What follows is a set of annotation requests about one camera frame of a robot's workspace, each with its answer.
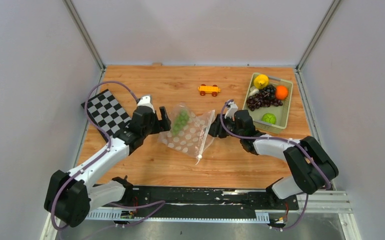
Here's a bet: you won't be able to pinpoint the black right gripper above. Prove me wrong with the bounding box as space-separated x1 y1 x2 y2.
204 113 244 140

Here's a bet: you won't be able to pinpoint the green fake grapes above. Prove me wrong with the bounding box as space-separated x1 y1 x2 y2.
171 109 190 136

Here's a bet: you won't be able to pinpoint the clear zip top bag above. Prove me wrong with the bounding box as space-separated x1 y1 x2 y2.
158 102 216 164

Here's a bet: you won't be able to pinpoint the white fake garlic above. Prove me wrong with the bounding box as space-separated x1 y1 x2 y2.
248 86 260 97

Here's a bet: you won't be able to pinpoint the fake green lime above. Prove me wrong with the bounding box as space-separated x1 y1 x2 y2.
261 112 277 125

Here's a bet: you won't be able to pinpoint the dark purple fake grapes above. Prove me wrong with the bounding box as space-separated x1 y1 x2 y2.
245 84 284 111

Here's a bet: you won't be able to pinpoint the fake yellow lemon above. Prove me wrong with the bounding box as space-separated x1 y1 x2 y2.
253 74 270 90

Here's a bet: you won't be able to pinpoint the fake orange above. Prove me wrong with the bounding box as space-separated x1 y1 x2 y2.
275 85 289 101

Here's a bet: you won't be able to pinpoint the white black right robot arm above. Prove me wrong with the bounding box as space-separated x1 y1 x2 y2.
208 110 339 209

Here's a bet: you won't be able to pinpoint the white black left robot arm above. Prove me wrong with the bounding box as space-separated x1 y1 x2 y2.
44 105 171 228

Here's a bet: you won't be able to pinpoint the yellow toy car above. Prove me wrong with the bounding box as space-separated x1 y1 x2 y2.
197 84 221 97

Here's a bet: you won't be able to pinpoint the black white checkerboard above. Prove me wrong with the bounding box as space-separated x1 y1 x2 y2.
86 89 131 137

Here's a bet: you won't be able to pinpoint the pale green plastic basket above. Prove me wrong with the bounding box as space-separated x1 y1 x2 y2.
242 72 293 134

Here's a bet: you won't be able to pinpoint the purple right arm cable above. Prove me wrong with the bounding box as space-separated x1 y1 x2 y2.
219 99 333 232

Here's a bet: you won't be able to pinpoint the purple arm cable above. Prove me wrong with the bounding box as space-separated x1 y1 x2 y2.
219 99 333 232
50 80 167 232

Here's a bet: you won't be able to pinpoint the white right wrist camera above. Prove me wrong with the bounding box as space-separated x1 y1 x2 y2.
224 99 239 120

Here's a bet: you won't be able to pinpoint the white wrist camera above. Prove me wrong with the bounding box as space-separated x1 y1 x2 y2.
224 99 239 120
137 94 156 113

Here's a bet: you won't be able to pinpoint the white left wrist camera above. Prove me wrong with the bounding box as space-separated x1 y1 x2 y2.
137 94 156 113

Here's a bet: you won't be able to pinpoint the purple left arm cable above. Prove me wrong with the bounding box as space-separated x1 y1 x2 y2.
50 80 167 232

